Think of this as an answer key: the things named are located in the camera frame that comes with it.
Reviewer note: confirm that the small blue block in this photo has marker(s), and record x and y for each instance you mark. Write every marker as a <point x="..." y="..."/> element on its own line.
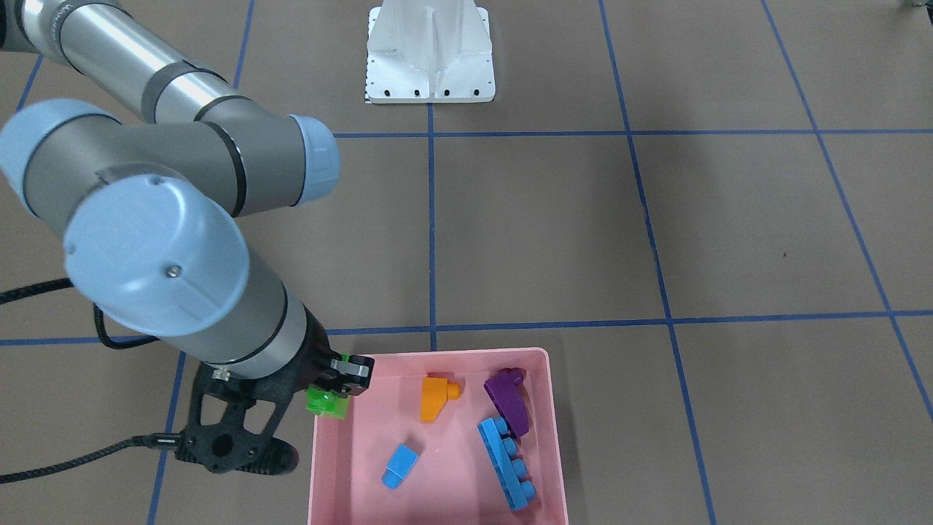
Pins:
<point x="399" y="466"/>

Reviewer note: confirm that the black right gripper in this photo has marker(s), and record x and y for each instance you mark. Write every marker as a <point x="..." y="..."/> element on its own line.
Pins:
<point x="312" y="359"/>

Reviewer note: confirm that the purple block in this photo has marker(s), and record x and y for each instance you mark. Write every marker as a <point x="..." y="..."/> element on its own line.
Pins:
<point x="505" y="390"/>

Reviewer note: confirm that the pink plastic box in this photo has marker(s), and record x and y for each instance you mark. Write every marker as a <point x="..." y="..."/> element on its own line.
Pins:
<point x="453" y="481"/>

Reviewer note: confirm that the long blue block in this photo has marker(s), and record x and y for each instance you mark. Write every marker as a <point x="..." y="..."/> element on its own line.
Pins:
<point x="511" y="471"/>

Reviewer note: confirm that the green block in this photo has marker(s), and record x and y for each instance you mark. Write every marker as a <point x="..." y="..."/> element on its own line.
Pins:
<point x="326" y="404"/>

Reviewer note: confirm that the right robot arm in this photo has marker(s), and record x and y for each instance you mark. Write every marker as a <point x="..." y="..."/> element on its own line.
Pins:
<point x="146" y="215"/>

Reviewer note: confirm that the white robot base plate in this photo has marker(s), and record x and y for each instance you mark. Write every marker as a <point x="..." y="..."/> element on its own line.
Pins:
<point x="429" y="52"/>

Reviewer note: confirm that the orange block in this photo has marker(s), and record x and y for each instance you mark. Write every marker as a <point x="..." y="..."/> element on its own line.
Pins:
<point x="436" y="392"/>

